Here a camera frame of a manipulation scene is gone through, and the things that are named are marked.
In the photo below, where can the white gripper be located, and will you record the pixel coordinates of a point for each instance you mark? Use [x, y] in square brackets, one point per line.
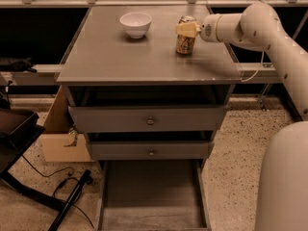
[208, 28]

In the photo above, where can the orange soda can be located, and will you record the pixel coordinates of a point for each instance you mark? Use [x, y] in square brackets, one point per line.
[184, 45]

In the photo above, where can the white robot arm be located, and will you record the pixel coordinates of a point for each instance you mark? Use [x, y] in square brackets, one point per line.
[282, 202]

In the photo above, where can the grey drawer cabinet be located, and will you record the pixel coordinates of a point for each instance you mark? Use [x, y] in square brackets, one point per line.
[107, 68]

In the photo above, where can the grey top drawer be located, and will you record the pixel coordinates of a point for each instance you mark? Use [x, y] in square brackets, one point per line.
[127, 119]

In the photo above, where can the grey drawer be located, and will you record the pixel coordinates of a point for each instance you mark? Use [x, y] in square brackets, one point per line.
[138, 150]
[166, 195]
[127, 119]

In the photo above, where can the brass top drawer knob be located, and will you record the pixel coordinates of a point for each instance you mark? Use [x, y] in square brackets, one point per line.
[150, 121]

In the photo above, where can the brass drawer knob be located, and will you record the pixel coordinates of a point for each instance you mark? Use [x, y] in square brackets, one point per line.
[150, 121]
[151, 153]

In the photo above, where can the brass middle drawer knob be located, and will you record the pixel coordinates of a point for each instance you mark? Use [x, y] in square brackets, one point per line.
[151, 153]

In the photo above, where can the grey middle drawer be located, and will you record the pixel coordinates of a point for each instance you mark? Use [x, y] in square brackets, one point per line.
[138, 150]

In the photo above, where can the grey bottom drawer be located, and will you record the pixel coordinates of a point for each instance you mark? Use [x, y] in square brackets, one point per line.
[166, 195]

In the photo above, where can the white ceramic bowl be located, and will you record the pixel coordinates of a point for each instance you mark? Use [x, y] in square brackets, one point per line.
[135, 25]

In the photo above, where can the cardboard box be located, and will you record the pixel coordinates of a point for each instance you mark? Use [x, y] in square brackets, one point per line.
[61, 142]

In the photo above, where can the black tray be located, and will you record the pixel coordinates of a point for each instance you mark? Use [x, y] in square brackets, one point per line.
[15, 124]

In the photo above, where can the black stand base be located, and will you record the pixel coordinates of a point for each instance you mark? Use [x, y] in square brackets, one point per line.
[11, 150]

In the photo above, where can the aluminium frame rail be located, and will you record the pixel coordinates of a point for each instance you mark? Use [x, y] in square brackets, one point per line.
[46, 75]

